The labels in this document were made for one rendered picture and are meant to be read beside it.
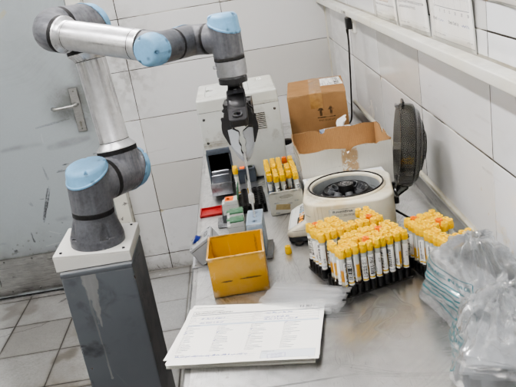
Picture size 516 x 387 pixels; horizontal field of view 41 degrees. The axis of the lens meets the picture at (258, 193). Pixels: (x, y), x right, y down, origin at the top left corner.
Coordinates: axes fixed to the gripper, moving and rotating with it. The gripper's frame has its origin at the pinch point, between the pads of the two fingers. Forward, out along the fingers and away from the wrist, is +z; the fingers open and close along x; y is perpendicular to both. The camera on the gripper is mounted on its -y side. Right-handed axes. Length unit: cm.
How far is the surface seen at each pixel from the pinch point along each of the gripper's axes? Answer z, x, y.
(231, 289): 23.5, 5.6, -25.2
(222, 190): 21.6, 13.1, 39.9
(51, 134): 25, 115, 174
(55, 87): 1, 107, 175
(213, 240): 16.2, 9.7, -12.7
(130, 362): 56, 42, 1
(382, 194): 13.6, -32.8, -3.3
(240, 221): 18.8, 4.5, 4.0
